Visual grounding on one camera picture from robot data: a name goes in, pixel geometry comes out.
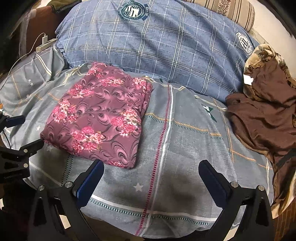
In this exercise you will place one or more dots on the white charger with cable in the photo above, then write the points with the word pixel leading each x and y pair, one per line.
pixel 45 43

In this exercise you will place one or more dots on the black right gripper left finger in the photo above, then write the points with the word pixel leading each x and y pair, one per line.
pixel 56 213

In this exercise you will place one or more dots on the brown garment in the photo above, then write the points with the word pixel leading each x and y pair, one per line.
pixel 263 118

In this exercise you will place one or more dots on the pink floral garment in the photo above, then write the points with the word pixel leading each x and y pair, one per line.
pixel 100 117

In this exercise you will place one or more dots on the blue plaid pillow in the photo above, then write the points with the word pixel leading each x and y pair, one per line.
pixel 174 41

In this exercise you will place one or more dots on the olive green cloth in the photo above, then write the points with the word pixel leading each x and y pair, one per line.
pixel 62 5

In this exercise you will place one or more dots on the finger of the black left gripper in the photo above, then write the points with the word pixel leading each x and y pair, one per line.
pixel 8 122
pixel 15 163

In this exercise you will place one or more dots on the dark clothes pile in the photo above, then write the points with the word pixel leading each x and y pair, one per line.
pixel 35 26

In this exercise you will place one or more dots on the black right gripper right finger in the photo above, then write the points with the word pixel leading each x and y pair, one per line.
pixel 257 220

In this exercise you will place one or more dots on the striped beige pillow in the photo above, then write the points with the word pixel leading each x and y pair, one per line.
pixel 241 12

